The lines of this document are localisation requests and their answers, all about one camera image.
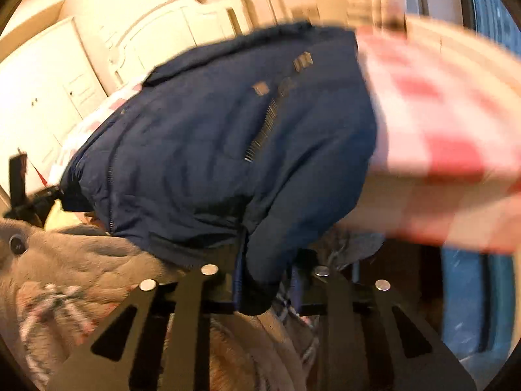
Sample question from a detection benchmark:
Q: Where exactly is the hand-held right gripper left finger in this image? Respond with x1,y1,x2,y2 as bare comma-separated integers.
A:
47,248,245,391

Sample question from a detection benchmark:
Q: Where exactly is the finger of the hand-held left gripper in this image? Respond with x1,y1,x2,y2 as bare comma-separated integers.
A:
4,186,63,226
9,152,28,208

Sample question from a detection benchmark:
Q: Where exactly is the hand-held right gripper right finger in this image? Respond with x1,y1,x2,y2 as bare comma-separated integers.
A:
291,265,477,391

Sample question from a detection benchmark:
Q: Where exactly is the navy blue quilted jacket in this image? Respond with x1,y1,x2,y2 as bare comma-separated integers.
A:
59,22,385,316

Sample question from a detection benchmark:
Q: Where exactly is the white wardrobe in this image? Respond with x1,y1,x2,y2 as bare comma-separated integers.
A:
0,16,108,212

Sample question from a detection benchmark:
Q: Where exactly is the blue storage box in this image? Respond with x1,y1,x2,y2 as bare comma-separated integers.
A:
442,244,517,355

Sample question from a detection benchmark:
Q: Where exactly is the white wooden headboard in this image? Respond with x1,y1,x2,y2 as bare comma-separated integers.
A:
100,0,261,86

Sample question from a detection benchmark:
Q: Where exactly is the red white checked blanket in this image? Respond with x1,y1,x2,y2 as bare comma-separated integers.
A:
47,24,521,253

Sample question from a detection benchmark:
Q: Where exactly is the white window ledge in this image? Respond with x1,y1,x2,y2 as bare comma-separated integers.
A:
405,13,521,102

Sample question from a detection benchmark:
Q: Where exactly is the dark framed window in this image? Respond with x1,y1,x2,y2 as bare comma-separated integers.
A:
456,0,521,50

